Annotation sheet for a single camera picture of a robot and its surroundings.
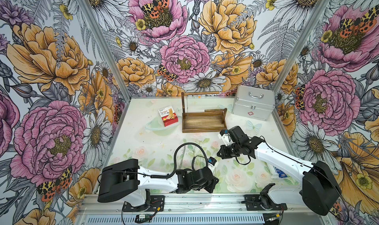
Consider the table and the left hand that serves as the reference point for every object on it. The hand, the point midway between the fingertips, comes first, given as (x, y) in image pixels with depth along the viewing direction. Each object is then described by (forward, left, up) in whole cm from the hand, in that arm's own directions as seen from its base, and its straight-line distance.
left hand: (215, 183), depth 77 cm
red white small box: (+45, +28, 0) cm, 53 cm away
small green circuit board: (-13, +35, -4) cm, 38 cm away
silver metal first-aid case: (+47, -30, +10) cm, 57 cm away
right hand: (+12, -3, +4) cm, 13 cm away
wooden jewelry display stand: (+43, -2, -5) cm, 44 cm away
